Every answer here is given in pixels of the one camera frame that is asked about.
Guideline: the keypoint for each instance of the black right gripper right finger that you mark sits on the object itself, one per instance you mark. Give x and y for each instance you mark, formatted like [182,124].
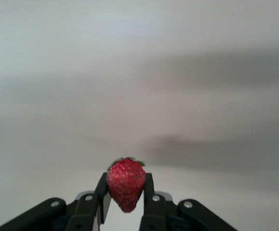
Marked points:
[158,214]

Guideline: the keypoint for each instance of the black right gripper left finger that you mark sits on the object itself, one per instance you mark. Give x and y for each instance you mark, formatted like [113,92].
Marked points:
[86,214]

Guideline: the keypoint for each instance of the red strawberry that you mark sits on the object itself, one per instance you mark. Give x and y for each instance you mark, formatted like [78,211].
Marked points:
[126,185]

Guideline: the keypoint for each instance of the brown table cover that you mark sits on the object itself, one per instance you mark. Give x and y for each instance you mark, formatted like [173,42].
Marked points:
[81,72]

